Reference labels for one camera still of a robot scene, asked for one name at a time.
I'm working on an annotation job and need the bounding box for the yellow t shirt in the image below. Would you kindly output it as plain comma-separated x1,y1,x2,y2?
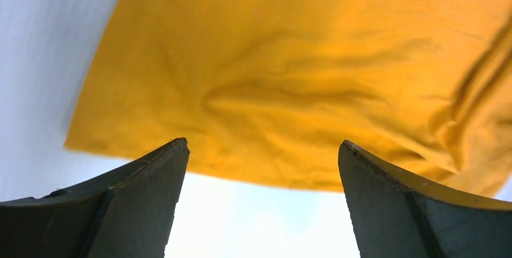
65,0,511,196

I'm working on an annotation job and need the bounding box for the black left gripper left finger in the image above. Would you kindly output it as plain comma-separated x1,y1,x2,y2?
1,138,190,257

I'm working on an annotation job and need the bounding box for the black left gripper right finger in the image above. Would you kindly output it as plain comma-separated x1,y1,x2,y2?
338,140,511,257

